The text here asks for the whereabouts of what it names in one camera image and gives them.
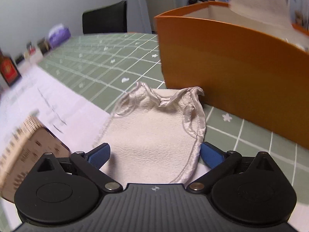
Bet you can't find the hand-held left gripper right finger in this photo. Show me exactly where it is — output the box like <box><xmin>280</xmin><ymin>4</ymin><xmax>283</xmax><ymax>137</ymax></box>
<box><xmin>186</xmin><ymin>142</ymin><xmax>278</xmax><ymax>194</ymax></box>

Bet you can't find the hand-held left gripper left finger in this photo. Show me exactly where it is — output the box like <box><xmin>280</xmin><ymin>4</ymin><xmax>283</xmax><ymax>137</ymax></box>
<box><xmin>31</xmin><ymin>142</ymin><xmax>123</xmax><ymax>194</ymax></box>

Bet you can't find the white satin-trimmed pouch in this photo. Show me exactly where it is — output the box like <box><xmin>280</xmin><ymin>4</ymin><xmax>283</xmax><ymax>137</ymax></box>
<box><xmin>93</xmin><ymin>81</ymin><xmax>206</xmax><ymax>185</ymax></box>

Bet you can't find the orange cardboard box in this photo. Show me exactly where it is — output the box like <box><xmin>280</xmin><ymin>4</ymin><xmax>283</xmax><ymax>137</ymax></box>
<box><xmin>154</xmin><ymin>0</ymin><xmax>309</xmax><ymax>150</ymax></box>

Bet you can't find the white cloth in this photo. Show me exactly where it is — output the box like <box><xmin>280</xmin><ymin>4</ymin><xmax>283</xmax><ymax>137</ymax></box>
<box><xmin>228</xmin><ymin>0</ymin><xmax>294</xmax><ymax>30</ymax></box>

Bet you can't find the wooden radio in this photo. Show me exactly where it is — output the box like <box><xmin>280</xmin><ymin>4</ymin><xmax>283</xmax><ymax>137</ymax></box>
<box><xmin>0</xmin><ymin>115</ymin><xmax>72</xmax><ymax>204</ymax></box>

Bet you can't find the green and white tablecloth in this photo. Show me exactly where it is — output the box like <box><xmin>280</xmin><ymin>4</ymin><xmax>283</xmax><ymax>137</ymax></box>
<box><xmin>0</xmin><ymin>32</ymin><xmax>309</xmax><ymax>232</ymax></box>

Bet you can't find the tall dark jar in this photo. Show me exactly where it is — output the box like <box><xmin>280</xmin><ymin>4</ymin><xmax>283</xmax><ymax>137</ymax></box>
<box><xmin>37</xmin><ymin>37</ymin><xmax>51</xmax><ymax>55</ymax></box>

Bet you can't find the dark bottle with red label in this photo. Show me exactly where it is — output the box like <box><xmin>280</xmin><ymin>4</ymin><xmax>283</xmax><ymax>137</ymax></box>
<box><xmin>0</xmin><ymin>48</ymin><xmax>22</xmax><ymax>88</ymax></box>

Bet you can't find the purple tissue pack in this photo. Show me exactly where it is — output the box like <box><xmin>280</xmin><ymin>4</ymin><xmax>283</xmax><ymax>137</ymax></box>
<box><xmin>48</xmin><ymin>23</ymin><xmax>71</xmax><ymax>48</ymax></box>

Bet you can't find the black chair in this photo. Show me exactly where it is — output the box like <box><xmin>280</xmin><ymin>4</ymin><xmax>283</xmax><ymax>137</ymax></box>
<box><xmin>82</xmin><ymin>0</ymin><xmax>128</xmax><ymax>35</ymax></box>

